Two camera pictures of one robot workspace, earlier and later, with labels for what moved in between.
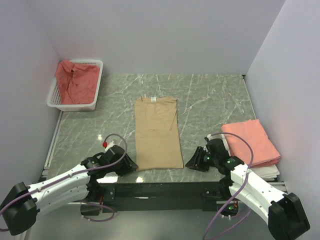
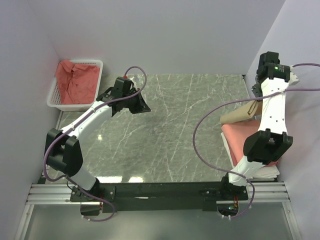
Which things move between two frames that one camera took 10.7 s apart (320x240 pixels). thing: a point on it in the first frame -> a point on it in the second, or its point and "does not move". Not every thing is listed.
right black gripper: (196, 162) -> (256, 90)
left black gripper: (128, 165) -> (141, 107)
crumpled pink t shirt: (78, 83) does not move
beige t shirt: (157, 134) -> (243, 112)
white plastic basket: (54, 99) does not move
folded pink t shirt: (265, 153) does not move
